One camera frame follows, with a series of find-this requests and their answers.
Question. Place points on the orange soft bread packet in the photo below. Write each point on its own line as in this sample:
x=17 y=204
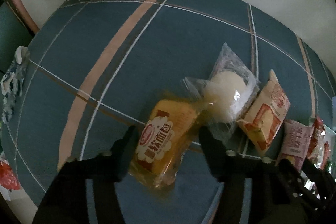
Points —
x=170 y=129

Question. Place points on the clear wrapped white bun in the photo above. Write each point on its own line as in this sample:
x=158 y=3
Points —
x=226 y=95

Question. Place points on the blue plaid tablecloth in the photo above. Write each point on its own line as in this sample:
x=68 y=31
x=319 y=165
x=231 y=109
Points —
x=97 y=68

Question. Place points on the crumpled patterned paper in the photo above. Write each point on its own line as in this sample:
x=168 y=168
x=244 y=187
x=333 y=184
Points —
x=12 y=82

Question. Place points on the beige toast bread packet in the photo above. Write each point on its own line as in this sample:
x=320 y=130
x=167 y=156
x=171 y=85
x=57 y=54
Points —
x=266 y=115

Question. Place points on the red peanut snack bag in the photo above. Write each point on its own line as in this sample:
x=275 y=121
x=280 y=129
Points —
x=316 y=147

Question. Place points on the pink snack packet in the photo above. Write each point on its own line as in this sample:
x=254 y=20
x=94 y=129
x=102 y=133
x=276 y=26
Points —
x=296 y=143

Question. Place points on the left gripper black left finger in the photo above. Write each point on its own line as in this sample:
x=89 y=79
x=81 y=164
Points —
x=117 y=163

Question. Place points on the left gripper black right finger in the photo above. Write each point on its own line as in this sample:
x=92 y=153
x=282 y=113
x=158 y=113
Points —
x=221 y=165

